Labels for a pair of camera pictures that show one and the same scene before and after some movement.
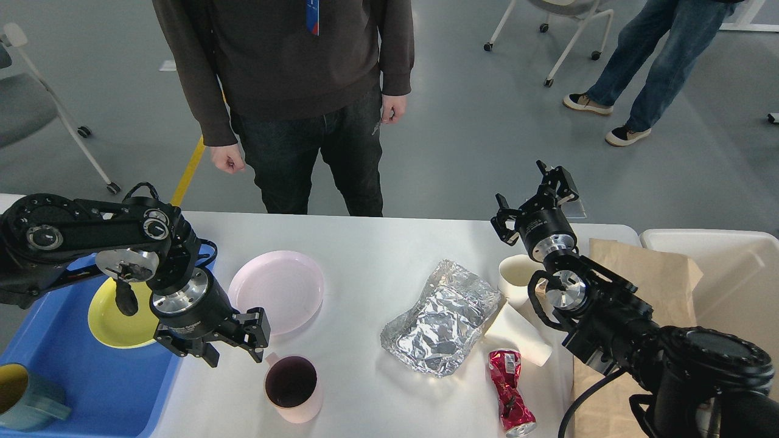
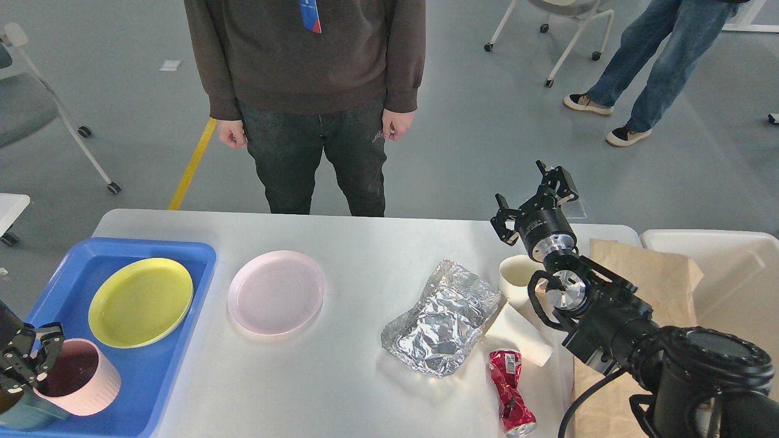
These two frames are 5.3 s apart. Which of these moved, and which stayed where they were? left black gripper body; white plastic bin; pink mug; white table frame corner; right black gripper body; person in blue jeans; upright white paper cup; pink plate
Moved: pink mug; left black gripper body
Stayed: pink plate; white plastic bin; right black gripper body; white table frame corner; upright white paper cup; person in blue jeans
